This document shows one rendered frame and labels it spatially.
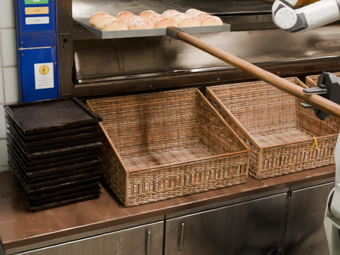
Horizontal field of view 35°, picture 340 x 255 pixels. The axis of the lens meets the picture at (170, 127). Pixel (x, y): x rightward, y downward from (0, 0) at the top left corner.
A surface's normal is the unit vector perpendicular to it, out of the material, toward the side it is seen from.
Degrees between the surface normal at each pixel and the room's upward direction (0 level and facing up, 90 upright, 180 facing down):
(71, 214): 0
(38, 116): 0
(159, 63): 70
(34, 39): 90
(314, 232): 92
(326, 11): 82
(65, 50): 90
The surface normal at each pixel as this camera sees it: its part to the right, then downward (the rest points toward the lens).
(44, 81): 0.45, 0.36
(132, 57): 0.44, 0.02
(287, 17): -0.11, 0.25
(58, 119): 0.05, -0.92
